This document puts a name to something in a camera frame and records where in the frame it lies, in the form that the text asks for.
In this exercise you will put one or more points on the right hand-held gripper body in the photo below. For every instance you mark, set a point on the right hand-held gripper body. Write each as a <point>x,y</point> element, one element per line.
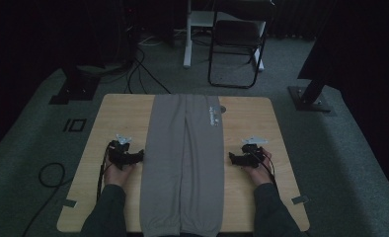
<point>253,154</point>

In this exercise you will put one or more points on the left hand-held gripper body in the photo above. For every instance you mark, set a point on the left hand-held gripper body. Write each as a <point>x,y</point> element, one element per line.
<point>118,154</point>

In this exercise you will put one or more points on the grey pants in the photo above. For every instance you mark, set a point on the grey pants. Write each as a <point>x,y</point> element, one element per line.
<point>182,164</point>

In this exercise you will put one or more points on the person's right hand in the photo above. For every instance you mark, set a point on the person's right hand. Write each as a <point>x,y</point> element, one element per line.
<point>260,174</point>

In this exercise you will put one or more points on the person's left hand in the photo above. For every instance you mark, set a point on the person's left hand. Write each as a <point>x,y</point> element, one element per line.
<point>116,176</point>

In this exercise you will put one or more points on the round grey table grommet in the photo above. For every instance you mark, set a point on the round grey table grommet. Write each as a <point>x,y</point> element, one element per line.
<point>223,109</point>

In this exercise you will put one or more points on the black floor tape marks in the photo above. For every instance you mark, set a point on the black floor tape marks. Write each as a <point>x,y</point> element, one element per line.
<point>74,125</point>

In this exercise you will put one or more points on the grey tape piece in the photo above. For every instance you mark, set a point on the grey tape piece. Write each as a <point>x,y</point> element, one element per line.
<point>300,199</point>
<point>69,203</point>

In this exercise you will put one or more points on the black folding chair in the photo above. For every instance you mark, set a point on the black folding chair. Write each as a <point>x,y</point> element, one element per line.
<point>238,33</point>

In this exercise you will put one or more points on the dark curtain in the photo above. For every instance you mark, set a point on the dark curtain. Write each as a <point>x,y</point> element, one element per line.
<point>367,65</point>

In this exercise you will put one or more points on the black stand base plate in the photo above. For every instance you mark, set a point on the black stand base plate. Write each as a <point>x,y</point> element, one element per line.
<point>77,90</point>

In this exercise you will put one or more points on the black stand with slanted post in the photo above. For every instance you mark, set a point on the black stand with slanted post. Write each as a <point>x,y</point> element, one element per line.
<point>309,98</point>

